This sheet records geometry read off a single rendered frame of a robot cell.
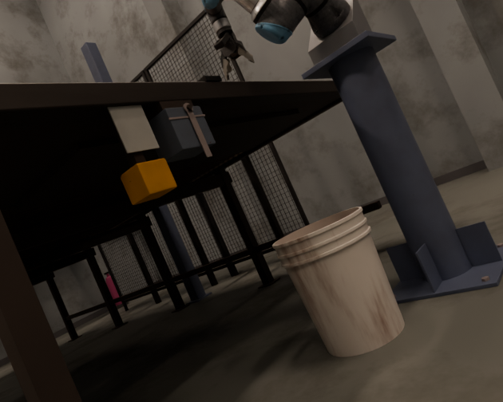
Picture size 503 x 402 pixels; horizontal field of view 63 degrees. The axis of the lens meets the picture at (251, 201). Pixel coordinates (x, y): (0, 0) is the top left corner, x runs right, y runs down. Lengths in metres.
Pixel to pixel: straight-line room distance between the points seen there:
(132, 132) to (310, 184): 3.98
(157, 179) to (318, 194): 3.98
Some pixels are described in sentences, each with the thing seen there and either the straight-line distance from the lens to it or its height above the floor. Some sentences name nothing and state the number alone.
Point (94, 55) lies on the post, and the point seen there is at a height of 2.27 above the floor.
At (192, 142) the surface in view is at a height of 0.72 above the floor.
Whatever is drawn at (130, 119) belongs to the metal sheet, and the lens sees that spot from 1.07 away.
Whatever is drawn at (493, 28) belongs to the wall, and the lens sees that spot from 4.20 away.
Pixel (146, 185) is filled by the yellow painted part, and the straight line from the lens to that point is 0.97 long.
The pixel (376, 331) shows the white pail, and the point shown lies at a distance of 1.25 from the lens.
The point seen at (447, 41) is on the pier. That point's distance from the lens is 3.96.
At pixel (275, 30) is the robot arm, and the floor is 1.01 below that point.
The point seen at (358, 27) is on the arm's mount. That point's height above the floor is 0.92.
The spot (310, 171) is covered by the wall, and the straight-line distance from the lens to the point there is 4.86.
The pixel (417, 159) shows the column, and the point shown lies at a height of 0.42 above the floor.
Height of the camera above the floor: 0.49
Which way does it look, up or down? 2 degrees up
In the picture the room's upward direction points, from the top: 24 degrees counter-clockwise
